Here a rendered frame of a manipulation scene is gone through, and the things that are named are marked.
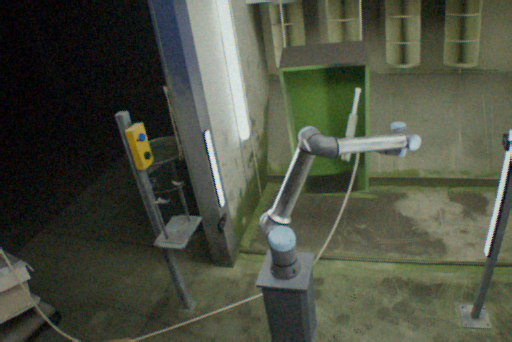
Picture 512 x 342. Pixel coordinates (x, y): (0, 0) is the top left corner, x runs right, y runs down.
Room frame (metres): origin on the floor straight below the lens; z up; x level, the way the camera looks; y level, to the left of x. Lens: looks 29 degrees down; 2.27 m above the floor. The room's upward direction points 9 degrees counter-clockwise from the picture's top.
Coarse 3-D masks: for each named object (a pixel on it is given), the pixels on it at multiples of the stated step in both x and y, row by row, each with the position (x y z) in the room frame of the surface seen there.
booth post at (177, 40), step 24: (168, 0) 2.42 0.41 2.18; (168, 24) 2.43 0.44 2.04; (168, 48) 2.44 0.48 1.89; (192, 48) 2.53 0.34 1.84; (168, 72) 2.45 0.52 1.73; (192, 72) 2.47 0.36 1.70; (192, 96) 2.41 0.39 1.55; (192, 120) 2.43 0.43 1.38; (192, 144) 2.44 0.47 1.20; (192, 168) 2.45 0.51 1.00; (216, 216) 2.42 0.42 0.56; (216, 240) 2.44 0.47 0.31; (216, 264) 2.46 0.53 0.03
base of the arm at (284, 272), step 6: (294, 264) 1.60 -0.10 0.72; (300, 264) 1.64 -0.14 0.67; (276, 270) 1.60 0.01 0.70; (282, 270) 1.58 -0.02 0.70; (288, 270) 1.58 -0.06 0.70; (294, 270) 1.59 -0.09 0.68; (300, 270) 1.61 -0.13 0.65; (276, 276) 1.59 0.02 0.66; (282, 276) 1.57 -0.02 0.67; (288, 276) 1.57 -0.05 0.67; (294, 276) 1.57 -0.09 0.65
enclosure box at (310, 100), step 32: (288, 64) 2.51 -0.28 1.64; (320, 64) 2.42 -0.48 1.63; (352, 64) 2.37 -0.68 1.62; (288, 96) 2.80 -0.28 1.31; (320, 96) 2.84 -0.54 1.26; (352, 96) 2.79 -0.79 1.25; (288, 128) 2.57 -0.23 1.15; (320, 128) 2.91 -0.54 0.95; (320, 160) 2.99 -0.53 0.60; (352, 160) 2.93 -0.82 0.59; (320, 192) 2.67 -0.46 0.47
